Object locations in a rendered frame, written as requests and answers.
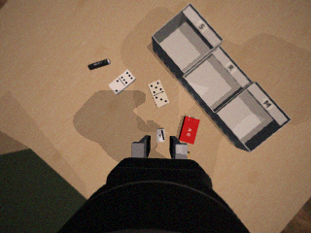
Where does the grey rack of three labelled bins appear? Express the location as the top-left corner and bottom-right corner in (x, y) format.
(152, 3), (292, 152)

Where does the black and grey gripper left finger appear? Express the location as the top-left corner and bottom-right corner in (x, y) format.
(131, 135), (151, 158)

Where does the red 9 v battery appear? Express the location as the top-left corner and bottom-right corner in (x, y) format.
(178, 116), (200, 144)

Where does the white domino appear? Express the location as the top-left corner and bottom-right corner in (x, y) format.
(109, 69), (136, 95)
(149, 80), (169, 108)

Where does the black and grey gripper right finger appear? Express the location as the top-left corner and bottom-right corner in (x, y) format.
(169, 136), (188, 159)

